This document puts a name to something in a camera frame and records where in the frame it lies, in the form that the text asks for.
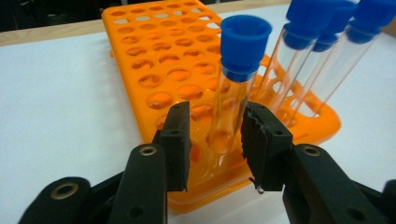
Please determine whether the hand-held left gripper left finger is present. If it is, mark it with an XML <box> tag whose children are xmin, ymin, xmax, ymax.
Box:
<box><xmin>106</xmin><ymin>100</ymin><xmax>192</xmax><ymax>224</ymax></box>

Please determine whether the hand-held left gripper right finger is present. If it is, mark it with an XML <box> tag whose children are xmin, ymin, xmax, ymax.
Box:
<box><xmin>241</xmin><ymin>102</ymin><xmax>390</xmax><ymax>224</ymax></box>

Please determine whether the orange plastic tube rack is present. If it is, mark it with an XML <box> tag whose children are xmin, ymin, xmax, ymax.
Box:
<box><xmin>101</xmin><ymin>0</ymin><xmax>342</xmax><ymax>215</ymax></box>

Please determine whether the blue-capped clear test tube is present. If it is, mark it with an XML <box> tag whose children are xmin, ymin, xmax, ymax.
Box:
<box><xmin>276</xmin><ymin>0</ymin><xmax>359</xmax><ymax>120</ymax></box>
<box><xmin>292</xmin><ymin>0</ymin><xmax>396</xmax><ymax>119</ymax></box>
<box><xmin>260</xmin><ymin>0</ymin><xmax>342</xmax><ymax>108</ymax></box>
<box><xmin>206</xmin><ymin>14</ymin><xmax>273</xmax><ymax>166</ymax></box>

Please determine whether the white table sheet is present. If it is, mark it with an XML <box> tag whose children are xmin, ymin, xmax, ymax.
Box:
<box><xmin>0</xmin><ymin>3</ymin><xmax>396</xmax><ymax>224</ymax></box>

